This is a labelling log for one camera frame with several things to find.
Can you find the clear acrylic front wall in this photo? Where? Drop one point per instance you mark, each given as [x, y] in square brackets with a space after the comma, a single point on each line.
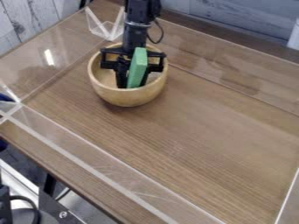
[109, 183]

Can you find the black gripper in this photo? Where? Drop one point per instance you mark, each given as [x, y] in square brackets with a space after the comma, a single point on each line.
[116, 59]

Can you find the clear acrylic corner bracket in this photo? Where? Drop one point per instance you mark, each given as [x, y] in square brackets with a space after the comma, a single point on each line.
[105, 29]

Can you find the black table leg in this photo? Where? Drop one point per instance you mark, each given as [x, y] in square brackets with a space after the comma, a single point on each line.
[49, 184]

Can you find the black metal bracket with screw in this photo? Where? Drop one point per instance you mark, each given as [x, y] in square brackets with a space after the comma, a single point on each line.
[53, 213]

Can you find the brown wooden bowl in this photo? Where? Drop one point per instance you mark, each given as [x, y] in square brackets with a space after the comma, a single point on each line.
[124, 97]

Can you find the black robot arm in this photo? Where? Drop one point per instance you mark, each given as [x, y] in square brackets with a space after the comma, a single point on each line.
[141, 14]

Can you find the green rectangular block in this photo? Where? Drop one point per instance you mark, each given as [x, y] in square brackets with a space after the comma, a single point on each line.
[137, 67]

